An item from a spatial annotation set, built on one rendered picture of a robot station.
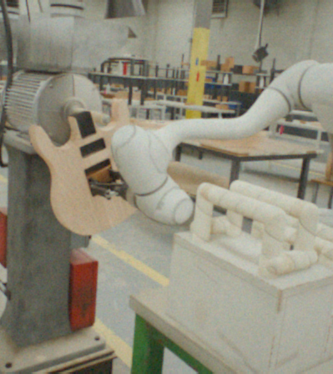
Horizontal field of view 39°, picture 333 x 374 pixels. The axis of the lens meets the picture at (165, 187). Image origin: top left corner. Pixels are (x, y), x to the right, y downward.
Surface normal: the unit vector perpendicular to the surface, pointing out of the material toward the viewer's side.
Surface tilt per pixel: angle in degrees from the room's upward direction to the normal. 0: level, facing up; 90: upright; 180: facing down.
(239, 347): 90
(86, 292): 90
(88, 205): 88
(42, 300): 90
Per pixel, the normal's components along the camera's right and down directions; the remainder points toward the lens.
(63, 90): 0.56, 0.12
